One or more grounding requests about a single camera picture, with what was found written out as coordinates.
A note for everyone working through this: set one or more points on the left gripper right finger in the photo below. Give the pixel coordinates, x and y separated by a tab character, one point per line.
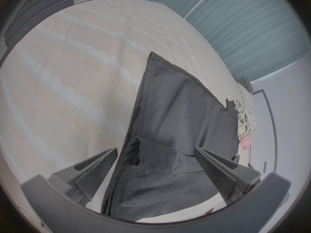
216	173

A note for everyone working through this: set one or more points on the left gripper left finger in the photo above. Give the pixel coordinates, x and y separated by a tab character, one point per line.
97	176

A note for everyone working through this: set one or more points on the black T-shirt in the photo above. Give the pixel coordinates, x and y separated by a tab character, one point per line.
175	118

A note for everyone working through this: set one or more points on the bed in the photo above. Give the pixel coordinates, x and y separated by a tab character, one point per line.
73	69

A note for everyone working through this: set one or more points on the pink garment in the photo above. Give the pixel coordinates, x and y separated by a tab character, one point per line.
245	142

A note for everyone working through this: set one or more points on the white printed garment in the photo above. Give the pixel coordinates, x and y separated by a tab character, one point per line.
243	125

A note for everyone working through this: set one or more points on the white printed pillow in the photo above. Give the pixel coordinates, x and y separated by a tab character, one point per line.
249	105

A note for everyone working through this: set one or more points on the grey bedside table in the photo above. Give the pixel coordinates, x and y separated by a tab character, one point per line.
241	81

